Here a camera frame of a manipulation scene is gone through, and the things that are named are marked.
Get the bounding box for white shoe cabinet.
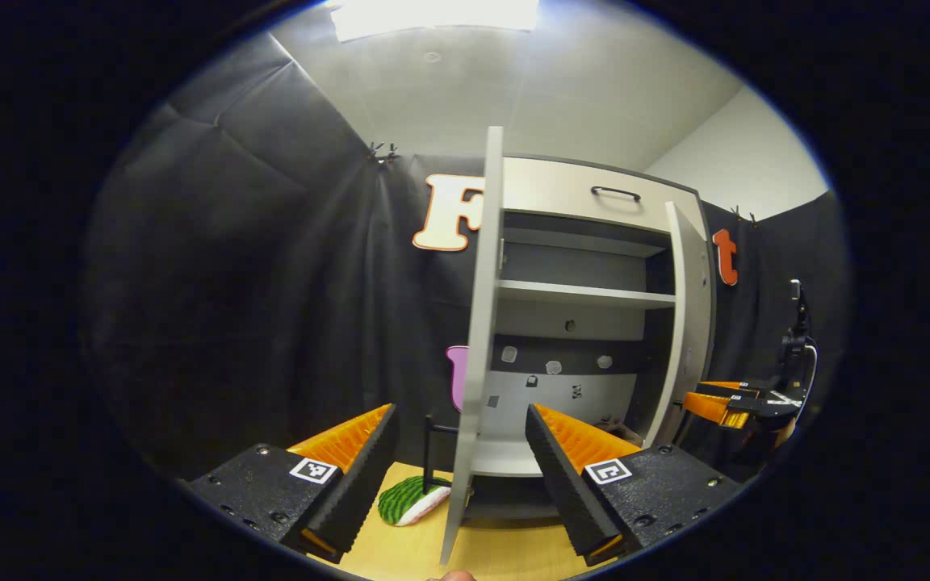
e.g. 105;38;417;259
465;153;717;522

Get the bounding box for white cabinet drawer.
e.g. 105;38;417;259
501;157;709;242

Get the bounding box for black metal stand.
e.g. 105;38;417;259
422;413;460;494

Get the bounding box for white cabinet door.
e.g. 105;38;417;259
438;125;505;566
642;200;715;449

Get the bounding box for white cabinet shelf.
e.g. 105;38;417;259
496;278;678;311

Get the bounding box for watermelon slice toy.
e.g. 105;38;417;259
377;474;455;528

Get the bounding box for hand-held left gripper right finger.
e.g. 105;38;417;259
523;403;750;568

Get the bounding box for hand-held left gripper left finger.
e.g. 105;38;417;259
181;403;402;566

